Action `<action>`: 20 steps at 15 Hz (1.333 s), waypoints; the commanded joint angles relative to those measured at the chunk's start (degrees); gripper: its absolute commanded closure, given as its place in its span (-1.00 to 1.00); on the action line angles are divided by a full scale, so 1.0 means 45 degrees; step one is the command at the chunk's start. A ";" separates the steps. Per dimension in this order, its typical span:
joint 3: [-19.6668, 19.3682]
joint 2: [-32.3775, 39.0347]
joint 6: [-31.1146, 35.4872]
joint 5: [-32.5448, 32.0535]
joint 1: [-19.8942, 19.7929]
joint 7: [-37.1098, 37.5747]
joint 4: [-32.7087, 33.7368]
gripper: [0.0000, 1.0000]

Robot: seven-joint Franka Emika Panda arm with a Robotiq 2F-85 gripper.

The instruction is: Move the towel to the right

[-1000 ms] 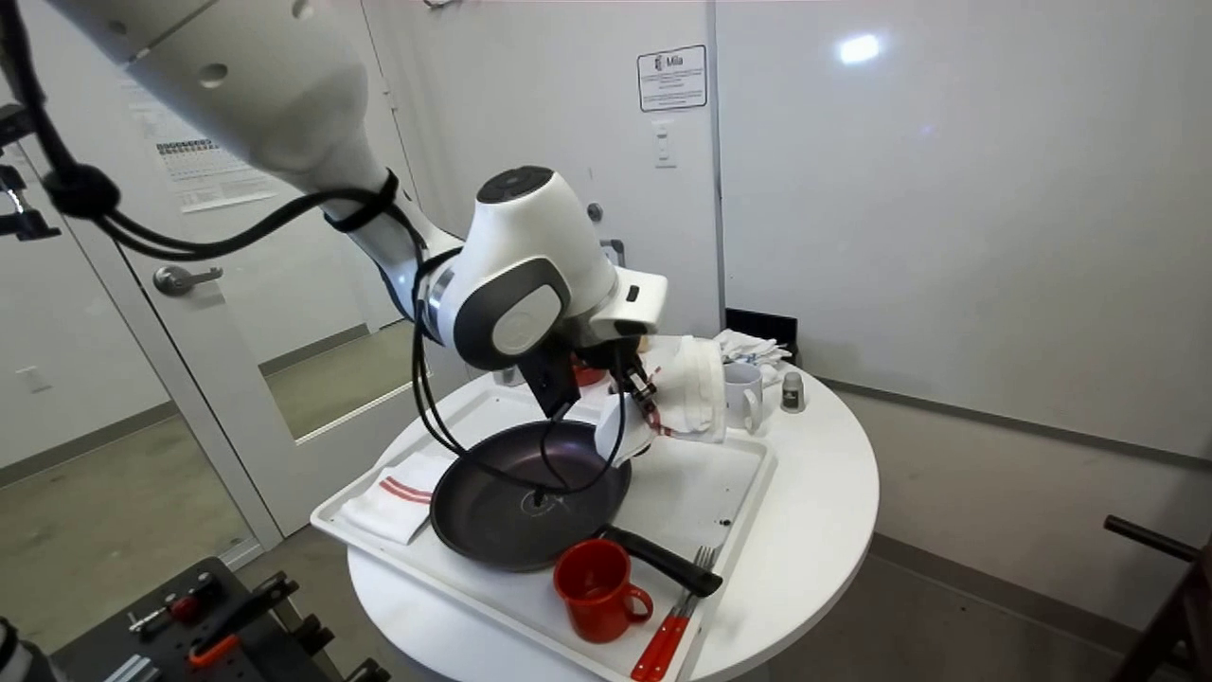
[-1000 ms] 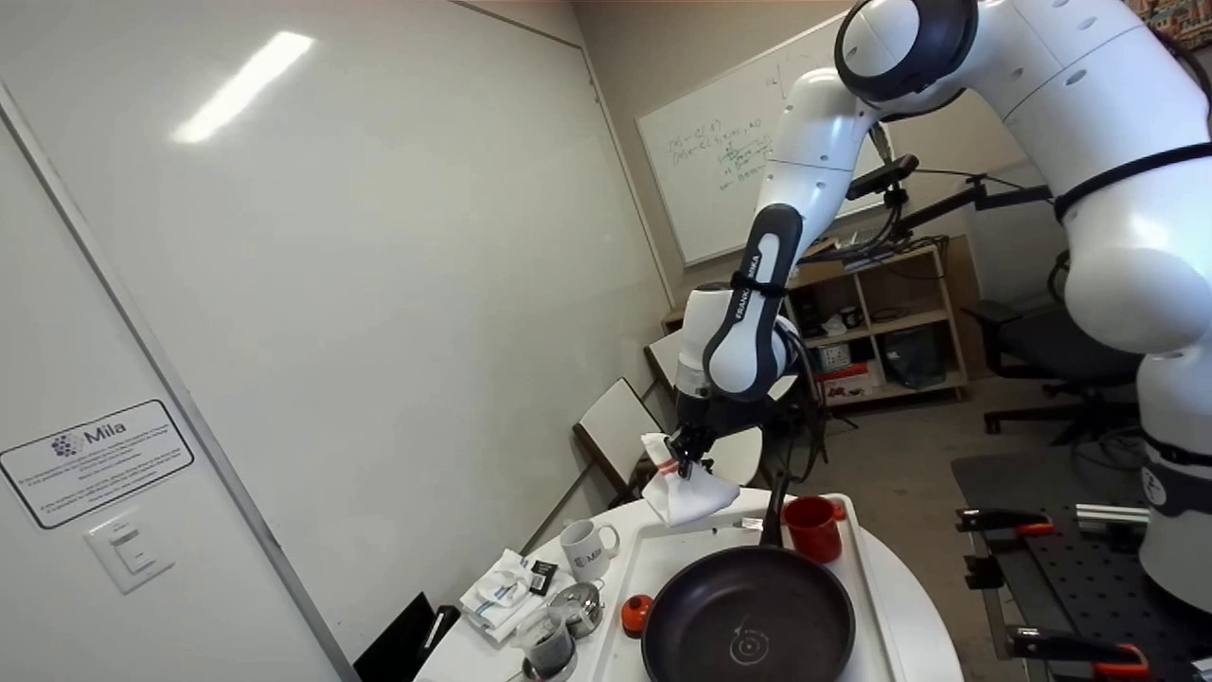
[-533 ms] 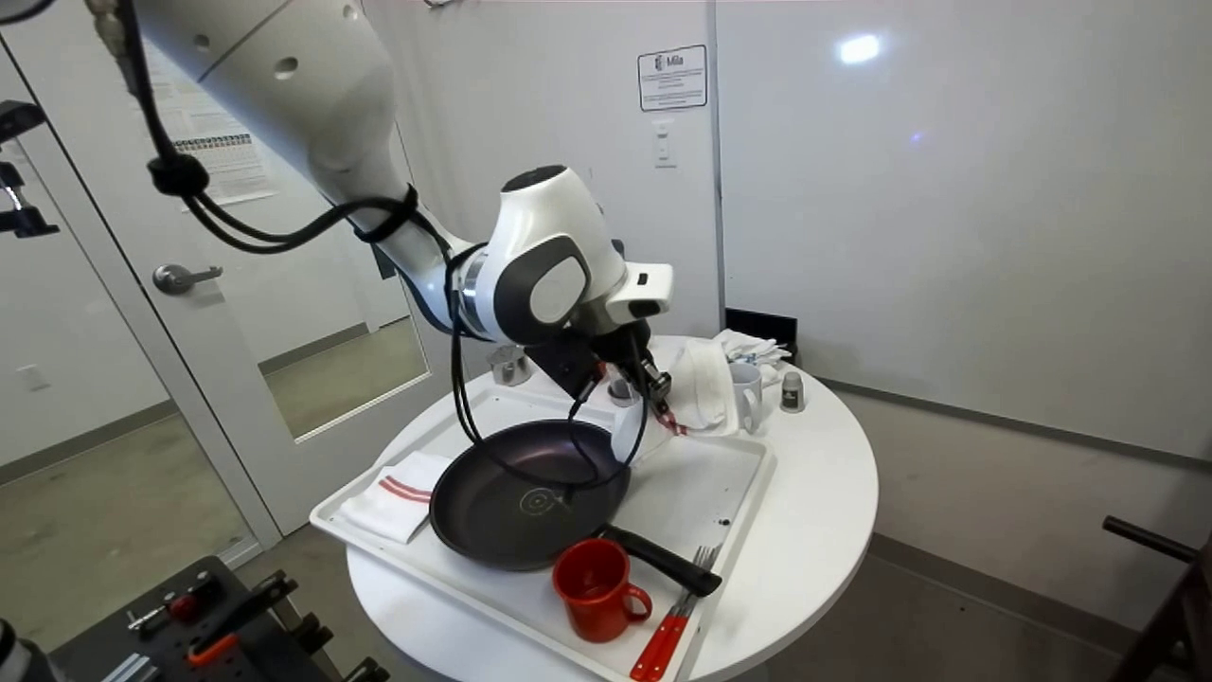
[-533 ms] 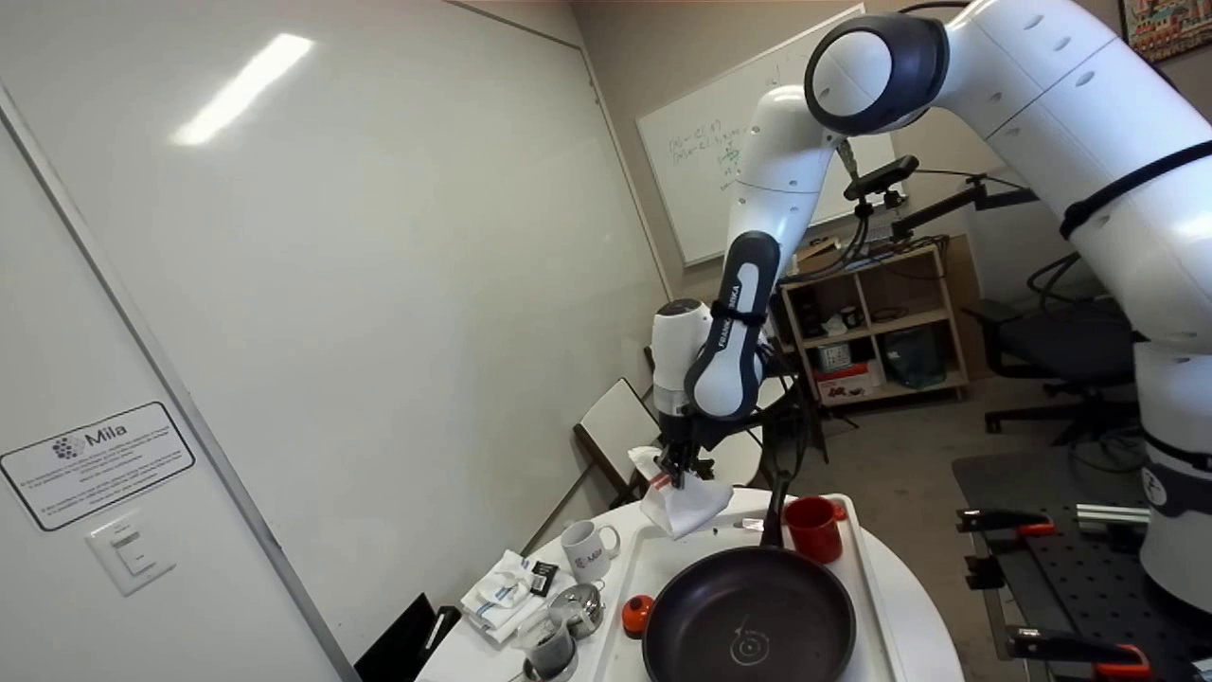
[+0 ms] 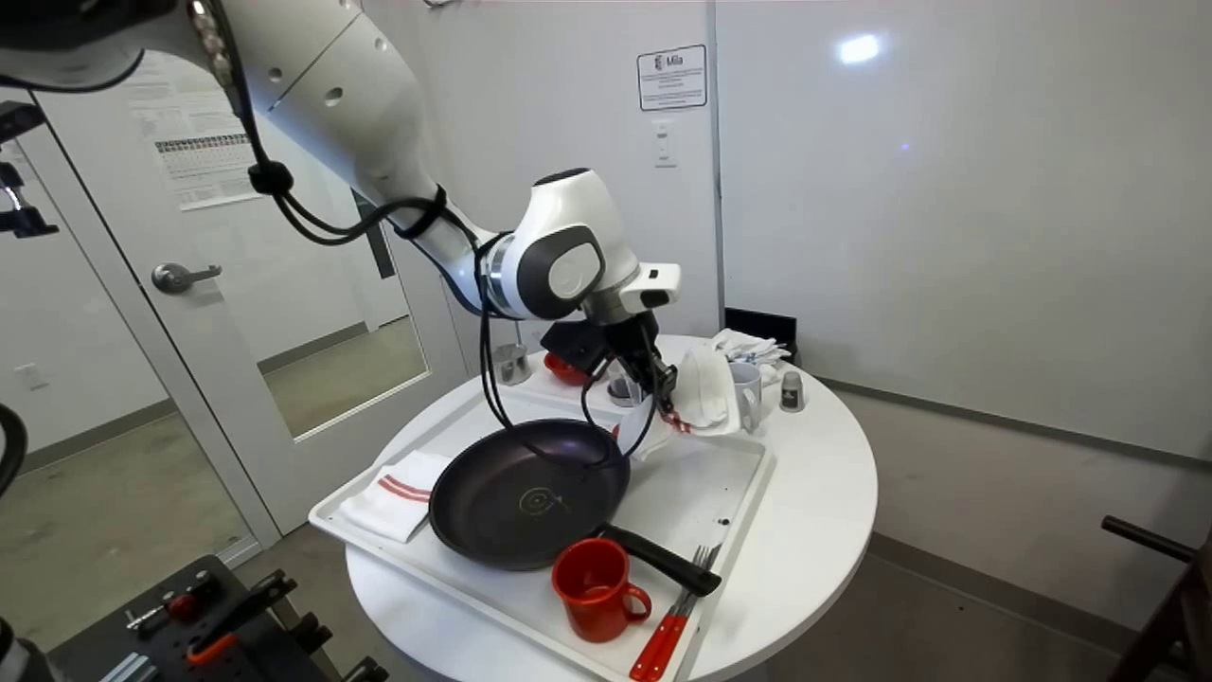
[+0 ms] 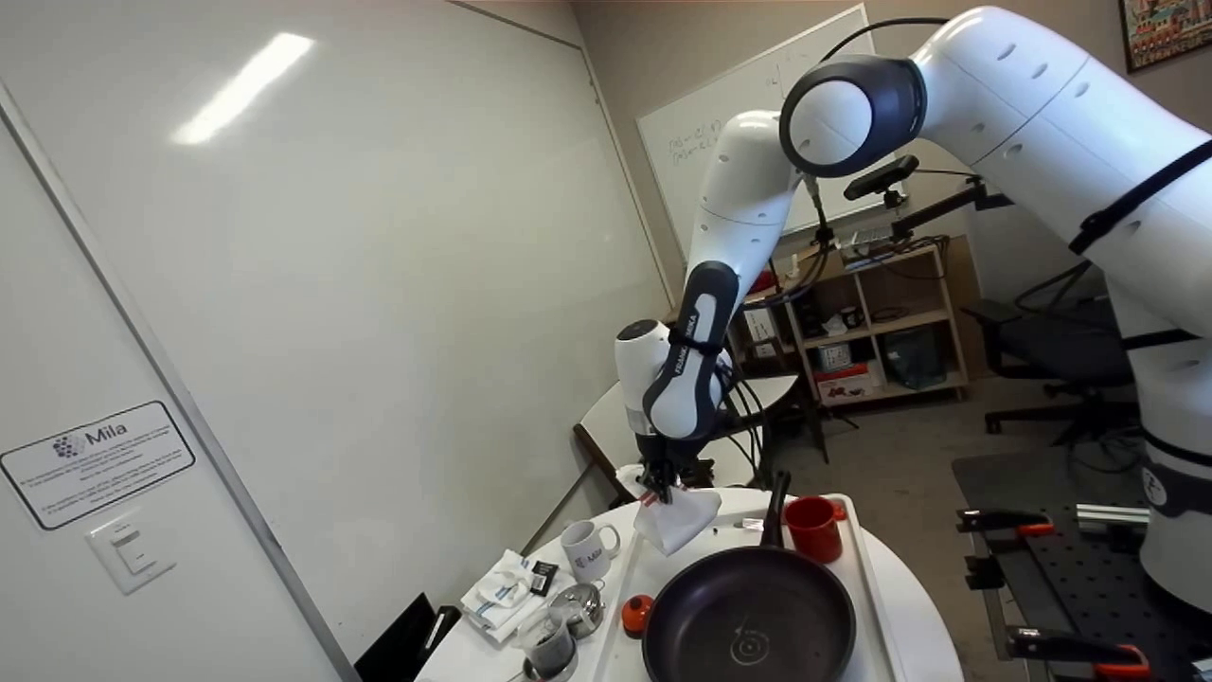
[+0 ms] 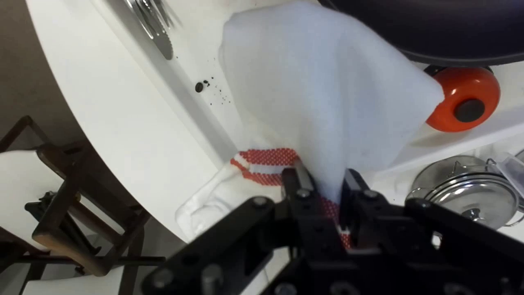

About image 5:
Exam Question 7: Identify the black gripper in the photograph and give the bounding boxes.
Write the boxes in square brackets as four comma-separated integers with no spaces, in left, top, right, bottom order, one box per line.
[602,307,687,408]

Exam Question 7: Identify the white red-striped towel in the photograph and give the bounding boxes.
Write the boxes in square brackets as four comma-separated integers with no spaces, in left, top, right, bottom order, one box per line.
[658,340,742,439]
[338,446,456,546]

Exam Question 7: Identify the white mug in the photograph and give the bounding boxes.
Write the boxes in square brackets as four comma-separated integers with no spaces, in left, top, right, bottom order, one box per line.
[733,371,771,436]

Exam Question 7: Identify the black box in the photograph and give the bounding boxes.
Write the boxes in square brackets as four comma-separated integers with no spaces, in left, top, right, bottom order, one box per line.
[723,305,803,366]

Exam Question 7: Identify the white plastic tray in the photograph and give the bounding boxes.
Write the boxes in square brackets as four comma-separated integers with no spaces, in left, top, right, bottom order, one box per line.
[305,376,779,682]

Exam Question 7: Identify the small metal cup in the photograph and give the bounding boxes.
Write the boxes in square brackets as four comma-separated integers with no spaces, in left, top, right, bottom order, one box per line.
[492,344,534,388]

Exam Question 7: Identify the black frying pan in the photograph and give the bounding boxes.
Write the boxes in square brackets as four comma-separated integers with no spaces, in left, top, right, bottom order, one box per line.
[423,419,723,599]

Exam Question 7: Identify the red mug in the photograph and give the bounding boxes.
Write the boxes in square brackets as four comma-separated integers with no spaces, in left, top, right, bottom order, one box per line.
[550,535,656,646]

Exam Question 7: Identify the white door with window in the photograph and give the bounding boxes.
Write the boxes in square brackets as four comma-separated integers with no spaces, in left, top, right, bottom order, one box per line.
[0,49,472,551]

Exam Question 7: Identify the dark wooden chair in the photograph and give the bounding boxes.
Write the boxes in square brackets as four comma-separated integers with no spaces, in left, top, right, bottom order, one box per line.
[1099,512,1212,682]

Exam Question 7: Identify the silver metal bar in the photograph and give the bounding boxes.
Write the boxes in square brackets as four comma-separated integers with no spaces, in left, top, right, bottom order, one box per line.
[96,647,164,682]

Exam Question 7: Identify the black tool bench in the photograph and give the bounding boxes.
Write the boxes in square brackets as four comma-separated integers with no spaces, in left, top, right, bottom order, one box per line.
[44,551,389,682]

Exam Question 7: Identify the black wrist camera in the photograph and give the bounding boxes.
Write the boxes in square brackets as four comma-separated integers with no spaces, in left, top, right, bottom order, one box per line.
[541,319,615,384]

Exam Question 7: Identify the red-handled knife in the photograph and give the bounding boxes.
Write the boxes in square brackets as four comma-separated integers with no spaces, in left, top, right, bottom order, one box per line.
[626,542,728,682]

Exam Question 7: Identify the white wall sign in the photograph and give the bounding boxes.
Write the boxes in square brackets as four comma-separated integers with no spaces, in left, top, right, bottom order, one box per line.
[631,41,711,118]

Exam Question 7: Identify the large wall whiteboard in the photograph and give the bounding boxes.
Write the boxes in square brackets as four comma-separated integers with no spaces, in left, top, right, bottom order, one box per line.
[711,0,1212,467]

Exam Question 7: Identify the orange-handled black clamp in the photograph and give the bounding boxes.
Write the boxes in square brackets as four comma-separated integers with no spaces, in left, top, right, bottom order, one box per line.
[182,565,303,671]

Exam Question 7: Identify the metal door handle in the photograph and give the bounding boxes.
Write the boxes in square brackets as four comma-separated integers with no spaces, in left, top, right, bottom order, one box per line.
[149,257,228,296]

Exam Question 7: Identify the red-handled black clamp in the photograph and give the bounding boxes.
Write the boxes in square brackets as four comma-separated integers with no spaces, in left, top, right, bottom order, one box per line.
[122,565,221,636]

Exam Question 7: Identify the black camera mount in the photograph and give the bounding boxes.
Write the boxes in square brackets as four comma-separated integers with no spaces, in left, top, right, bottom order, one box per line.
[0,97,65,242]

